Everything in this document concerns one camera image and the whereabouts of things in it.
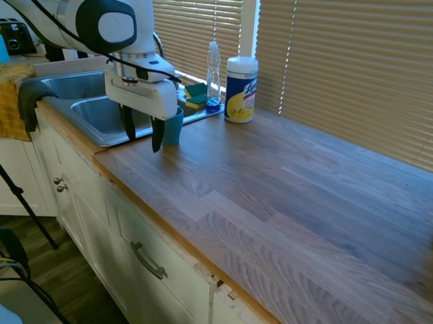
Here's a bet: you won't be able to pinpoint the narrow beige window blind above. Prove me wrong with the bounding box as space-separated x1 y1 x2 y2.
146 0 245 86

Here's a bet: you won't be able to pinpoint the white base cabinet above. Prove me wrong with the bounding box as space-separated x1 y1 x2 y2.
0 104 301 324

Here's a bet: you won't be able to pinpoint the white window frame post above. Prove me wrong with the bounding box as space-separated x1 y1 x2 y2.
239 0 262 60

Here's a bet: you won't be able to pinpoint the black cart frame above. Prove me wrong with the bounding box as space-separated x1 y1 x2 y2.
0 226 77 324

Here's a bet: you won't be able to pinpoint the metal bar cabinet handle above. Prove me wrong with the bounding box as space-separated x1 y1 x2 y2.
128 241 170 281

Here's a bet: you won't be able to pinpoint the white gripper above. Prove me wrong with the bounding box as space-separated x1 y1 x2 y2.
102 60 180 155

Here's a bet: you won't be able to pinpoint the stainless steel double sink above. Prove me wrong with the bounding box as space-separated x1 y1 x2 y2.
34 66 228 153

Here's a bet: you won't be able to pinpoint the black tripod leg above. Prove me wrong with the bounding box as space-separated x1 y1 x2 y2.
0 148 63 250

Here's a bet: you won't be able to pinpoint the blue ceramic mug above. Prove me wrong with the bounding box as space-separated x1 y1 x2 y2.
161 106 185 146

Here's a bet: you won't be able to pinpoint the yellow dish towel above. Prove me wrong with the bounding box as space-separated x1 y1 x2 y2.
0 63 38 143

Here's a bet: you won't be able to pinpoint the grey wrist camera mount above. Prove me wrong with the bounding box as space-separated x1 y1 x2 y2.
134 57 179 85

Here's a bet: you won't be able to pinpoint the wide beige window blind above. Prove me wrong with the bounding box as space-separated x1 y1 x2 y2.
252 0 433 178

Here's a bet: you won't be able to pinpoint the black toaster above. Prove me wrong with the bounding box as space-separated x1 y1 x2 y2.
0 17 39 57

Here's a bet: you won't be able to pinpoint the clear bottle with blue liquid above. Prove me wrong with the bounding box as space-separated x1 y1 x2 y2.
204 40 225 115

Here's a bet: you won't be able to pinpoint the Lysol wipes canister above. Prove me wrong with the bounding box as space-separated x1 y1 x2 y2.
223 55 260 125

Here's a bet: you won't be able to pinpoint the grey cloth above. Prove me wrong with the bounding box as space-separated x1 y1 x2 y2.
16 77 60 134

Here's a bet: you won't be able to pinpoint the green and yellow sponge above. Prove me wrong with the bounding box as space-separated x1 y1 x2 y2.
183 81 208 99
183 93 208 112

